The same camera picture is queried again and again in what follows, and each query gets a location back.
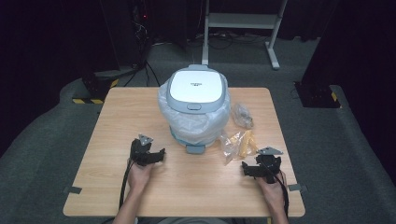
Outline black floor cables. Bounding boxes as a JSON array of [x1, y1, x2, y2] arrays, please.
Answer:
[[185, 30, 269, 50]]

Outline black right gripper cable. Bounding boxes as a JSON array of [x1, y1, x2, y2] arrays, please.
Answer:
[[275, 170, 290, 217]]

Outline black cable on carpet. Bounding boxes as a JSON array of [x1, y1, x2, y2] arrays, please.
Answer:
[[123, 59, 162, 88]]

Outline grey tape piece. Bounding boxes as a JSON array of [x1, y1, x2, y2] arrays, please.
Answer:
[[63, 185, 83, 195], [287, 183, 308, 192]]

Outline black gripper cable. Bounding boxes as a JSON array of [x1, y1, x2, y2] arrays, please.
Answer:
[[118, 159, 135, 210], [275, 170, 290, 217]]

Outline person's left hand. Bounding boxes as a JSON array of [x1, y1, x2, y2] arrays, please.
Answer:
[[126, 158, 156, 194]]

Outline person's grey clothing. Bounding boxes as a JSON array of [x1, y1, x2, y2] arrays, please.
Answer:
[[156, 217, 229, 224]]

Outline yellow and clear plastic wrapper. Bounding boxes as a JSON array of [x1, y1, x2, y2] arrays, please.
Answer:
[[219, 129, 260, 166]]

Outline white metal stand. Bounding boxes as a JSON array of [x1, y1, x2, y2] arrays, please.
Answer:
[[201, 0, 290, 70]]

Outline black base with striped tape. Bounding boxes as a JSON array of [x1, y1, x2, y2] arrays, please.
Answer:
[[293, 80, 342, 109], [71, 68, 138, 105]]

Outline white plastic bin liner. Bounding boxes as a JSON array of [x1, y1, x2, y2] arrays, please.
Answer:
[[157, 78, 232, 147]]

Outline person's right hand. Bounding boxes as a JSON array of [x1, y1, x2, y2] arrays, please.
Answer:
[[254, 170, 288, 214]]

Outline white grey pedal trash can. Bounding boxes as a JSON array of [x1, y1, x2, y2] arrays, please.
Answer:
[[157, 63, 232, 155]]

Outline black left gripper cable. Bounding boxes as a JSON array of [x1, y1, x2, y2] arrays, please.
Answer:
[[118, 159, 135, 210]]

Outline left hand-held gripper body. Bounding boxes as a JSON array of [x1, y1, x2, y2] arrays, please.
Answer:
[[129, 133, 157, 167]]

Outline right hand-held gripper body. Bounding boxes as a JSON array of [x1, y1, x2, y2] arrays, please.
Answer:
[[253, 147, 284, 185]]

